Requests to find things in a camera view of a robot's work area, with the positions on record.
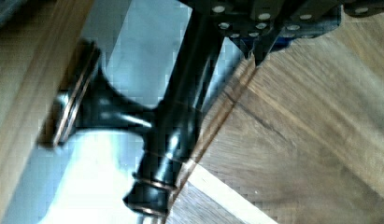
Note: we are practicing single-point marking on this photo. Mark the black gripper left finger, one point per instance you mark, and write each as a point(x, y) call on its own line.
point(249, 24)

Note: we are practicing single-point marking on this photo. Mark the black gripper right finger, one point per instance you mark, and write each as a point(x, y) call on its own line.
point(291, 19)

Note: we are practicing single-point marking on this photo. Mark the wooden drawer with black handle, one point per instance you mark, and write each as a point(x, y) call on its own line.
point(39, 44)

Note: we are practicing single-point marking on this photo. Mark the wooden cutting board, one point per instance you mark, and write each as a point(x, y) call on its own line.
point(299, 140)

